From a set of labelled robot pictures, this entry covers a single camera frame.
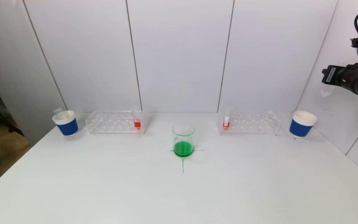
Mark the red pigment tube white label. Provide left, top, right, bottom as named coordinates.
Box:
left=223, top=106, right=233, bottom=129

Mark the clear acrylic test tube rack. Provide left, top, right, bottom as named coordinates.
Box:
left=217, top=110, right=281, bottom=136
left=86, top=110, right=145, bottom=135

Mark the clear graduated plastic test tube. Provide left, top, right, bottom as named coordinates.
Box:
left=53, top=107, right=67, bottom=120

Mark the test tube with yellow pigment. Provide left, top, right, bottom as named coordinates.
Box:
left=320, top=84, right=335, bottom=99

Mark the clear glass beaker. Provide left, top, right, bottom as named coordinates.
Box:
left=172, top=122, right=195, bottom=158

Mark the test tube with red pigment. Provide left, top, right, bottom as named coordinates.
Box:
left=132, top=107, right=143, bottom=130

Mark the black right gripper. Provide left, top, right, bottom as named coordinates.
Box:
left=321, top=65, right=356, bottom=92

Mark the blue white paper cup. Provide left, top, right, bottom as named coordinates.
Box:
left=289, top=111, right=318, bottom=138
left=52, top=110, right=79, bottom=138

